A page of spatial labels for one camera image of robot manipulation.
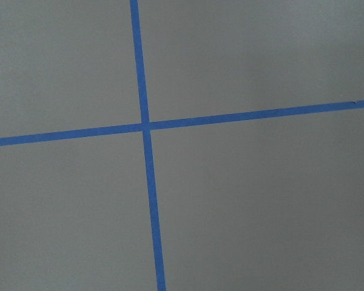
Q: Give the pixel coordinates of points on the blue tape grid lines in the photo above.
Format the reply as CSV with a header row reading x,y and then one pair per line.
x,y
146,127

